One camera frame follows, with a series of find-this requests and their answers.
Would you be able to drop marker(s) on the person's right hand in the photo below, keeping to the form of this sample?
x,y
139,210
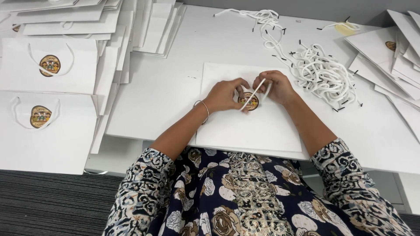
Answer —
x,y
279,88

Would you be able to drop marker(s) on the person's left hand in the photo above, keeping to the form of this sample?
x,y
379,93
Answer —
x,y
220,96

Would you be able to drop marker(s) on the person's right fingers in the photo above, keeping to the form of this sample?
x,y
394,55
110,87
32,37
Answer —
x,y
259,83

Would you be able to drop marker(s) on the white logo gift bag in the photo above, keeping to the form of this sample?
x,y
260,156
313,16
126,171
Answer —
x,y
256,131

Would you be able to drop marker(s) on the thin silver bangle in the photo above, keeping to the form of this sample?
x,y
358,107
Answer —
x,y
207,111

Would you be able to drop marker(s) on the pale yellow round pad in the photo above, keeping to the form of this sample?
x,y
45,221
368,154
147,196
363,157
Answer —
x,y
344,30

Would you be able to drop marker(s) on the navy floral patterned dress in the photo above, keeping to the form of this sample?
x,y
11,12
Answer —
x,y
249,196

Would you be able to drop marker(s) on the stack of plain white bags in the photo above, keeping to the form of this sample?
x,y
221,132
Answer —
x,y
160,26

